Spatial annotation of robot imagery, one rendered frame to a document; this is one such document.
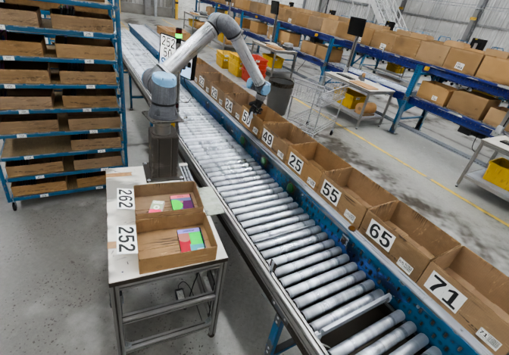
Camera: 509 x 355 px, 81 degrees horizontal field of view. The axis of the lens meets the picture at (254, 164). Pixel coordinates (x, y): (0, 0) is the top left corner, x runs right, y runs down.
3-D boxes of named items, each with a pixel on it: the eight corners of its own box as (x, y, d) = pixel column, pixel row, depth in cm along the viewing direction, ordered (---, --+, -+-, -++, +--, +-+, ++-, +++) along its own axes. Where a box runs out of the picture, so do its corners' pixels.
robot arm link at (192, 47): (142, 84, 190) (225, 7, 197) (135, 77, 202) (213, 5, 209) (158, 101, 201) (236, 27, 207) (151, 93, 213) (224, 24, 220)
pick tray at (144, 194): (133, 197, 189) (132, 185, 184) (193, 192, 204) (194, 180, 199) (135, 228, 166) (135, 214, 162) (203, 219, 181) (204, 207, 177)
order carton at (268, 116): (238, 120, 286) (242, 104, 279) (263, 122, 302) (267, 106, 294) (257, 138, 258) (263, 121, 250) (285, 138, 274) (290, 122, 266)
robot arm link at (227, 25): (235, 11, 190) (274, 90, 238) (226, 10, 199) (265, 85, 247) (222, 23, 189) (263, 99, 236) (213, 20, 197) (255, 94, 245)
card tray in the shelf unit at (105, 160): (74, 169, 271) (73, 160, 266) (73, 154, 292) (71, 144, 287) (122, 164, 291) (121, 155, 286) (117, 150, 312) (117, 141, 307)
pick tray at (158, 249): (135, 233, 163) (134, 219, 158) (204, 223, 178) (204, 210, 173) (138, 275, 141) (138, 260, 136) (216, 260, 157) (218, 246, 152)
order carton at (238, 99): (223, 108, 316) (225, 93, 308) (247, 107, 331) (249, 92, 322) (239, 123, 288) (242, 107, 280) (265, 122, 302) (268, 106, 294)
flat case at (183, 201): (173, 216, 177) (173, 214, 176) (169, 197, 192) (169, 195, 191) (196, 213, 182) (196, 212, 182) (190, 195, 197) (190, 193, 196)
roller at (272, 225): (240, 234, 183) (242, 228, 181) (305, 216, 209) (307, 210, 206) (244, 239, 180) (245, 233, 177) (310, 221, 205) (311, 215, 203)
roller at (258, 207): (227, 214, 197) (228, 208, 195) (290, 200, 223) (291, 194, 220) (230, 219, 193) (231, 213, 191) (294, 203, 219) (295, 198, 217)
